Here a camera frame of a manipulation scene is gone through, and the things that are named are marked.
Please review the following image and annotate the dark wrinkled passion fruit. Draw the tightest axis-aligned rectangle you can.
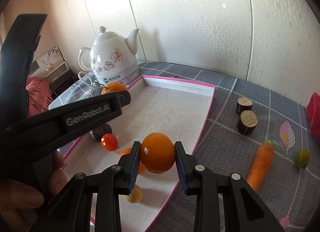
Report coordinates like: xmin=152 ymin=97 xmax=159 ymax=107
xmin=89 ymin=123 xmax=112 ymax=143

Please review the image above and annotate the red towel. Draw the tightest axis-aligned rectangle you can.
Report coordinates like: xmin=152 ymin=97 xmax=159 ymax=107
xmin=306 ymin=92 xmax=320 ymax=142

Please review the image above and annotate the white kettle power cord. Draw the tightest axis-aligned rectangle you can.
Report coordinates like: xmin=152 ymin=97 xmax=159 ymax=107
xmin=77 ymin=71 xmax=103 ymax=90

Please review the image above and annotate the dark eggplant chunk front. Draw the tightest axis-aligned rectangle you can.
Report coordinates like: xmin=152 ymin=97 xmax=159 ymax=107
xmin=237 ymin=110 xmax=258 ymax=135

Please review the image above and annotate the white bedside shelf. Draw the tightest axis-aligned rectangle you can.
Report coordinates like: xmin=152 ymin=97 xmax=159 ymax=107
xmin=28 ymin=47 xmax=76 ymax=99

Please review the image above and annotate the small yellow potato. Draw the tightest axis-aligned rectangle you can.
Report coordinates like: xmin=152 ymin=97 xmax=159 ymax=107
xmin=123 ymin=185 xmax=144 ymax=203

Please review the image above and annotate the large textured orange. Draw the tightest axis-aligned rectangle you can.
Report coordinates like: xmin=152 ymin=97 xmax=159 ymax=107
xmin=119 ymin=148 xmax=145 ymax=175

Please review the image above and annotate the orange carrot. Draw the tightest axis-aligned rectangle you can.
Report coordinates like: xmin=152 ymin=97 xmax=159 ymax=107
xmin=247 ymin=140 xmax=274 ymax=192

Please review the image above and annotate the person's left hand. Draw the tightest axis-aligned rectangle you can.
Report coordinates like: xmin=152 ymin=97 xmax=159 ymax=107
xmin=1 ymin=151 xmax=68 ymax=231

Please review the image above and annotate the smooth orange mandarin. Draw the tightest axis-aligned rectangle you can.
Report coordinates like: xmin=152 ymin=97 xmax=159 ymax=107
xmin=140 ymin=133 xmax=175 ymax=174

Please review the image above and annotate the green tomato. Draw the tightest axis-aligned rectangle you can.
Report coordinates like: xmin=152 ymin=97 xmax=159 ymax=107
xmin=295 ymin=149 xmax=310 ymax=169

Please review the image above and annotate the orange with long stem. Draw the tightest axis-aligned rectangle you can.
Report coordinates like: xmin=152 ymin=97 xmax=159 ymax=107
xmin=94 ymin=82 xmax=127 ymax=95

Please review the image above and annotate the red tomato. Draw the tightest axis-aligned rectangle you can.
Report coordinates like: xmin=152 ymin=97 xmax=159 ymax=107
xmin=101 ymin=134 xmax=118 ymax=151

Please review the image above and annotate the dark eggplant chunk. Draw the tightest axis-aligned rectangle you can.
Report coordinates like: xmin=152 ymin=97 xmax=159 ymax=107
xmin=236 ymin=97 xmax=253 ymax=115
xmin=237 ymin=110 xmax=258 ymax=135

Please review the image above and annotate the white floral ceramic kettle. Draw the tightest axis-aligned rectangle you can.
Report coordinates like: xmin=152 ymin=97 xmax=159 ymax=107
xmin=78 ymin=26 xmax=139 ymax=85

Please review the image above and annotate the pink-rimmed white tray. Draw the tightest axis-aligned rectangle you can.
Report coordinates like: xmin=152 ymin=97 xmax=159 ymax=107
xmin=64 ymin=76 xmax=215 ymax=231

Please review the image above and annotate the grey patterned tablecloth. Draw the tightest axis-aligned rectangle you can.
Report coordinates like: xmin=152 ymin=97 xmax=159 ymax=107
xmin=48 ymin=60 xmax=320 ymax=232

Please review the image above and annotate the red bed cover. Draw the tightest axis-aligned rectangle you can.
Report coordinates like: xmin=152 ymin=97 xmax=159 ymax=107
xmin=25 ymin=77 xmax=53 ymax=116

